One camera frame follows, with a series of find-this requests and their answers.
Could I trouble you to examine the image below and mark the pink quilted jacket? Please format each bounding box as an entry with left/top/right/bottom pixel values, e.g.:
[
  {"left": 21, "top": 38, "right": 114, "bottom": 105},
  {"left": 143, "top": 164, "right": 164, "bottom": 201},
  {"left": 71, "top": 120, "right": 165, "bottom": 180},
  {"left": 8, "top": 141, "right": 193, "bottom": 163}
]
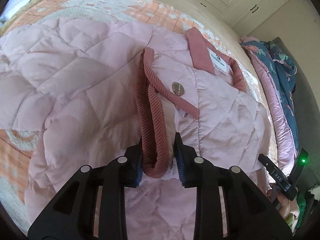
[{"left": 1, "top": 18, "right": 271, "bottom": 239}]

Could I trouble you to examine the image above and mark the person's right hand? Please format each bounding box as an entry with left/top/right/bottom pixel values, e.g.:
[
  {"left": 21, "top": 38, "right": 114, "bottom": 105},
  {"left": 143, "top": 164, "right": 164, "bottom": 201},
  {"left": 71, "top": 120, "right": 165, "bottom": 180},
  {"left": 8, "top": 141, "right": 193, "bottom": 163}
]
[{"left": 277, "top": 192, "right": 300, "bottom": 220}]

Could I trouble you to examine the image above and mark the grey upholstered headboard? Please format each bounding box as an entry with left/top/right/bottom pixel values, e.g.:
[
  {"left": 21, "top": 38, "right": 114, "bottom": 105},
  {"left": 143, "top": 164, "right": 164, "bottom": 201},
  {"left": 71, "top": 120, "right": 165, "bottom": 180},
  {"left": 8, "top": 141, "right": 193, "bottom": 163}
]
[{"left": 273, "top": 37, "right": 319, "bottom": 191}]

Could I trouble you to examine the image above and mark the blue pink floral duvet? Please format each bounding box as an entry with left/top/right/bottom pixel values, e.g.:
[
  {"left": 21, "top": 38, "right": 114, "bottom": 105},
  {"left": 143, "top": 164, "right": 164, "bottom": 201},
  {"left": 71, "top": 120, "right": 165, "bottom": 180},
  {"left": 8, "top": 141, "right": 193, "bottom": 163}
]
[{"left": 240, "top": 36, "right": 298, "bottom": 176}]

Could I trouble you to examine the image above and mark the orange white patterned blanket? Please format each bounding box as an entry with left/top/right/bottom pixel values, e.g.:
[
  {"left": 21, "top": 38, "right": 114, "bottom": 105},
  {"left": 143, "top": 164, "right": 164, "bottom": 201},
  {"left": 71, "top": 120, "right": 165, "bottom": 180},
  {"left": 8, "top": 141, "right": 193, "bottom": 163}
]
[{"left": 1, "top": 0, "right": 266, "bottom": 232}]

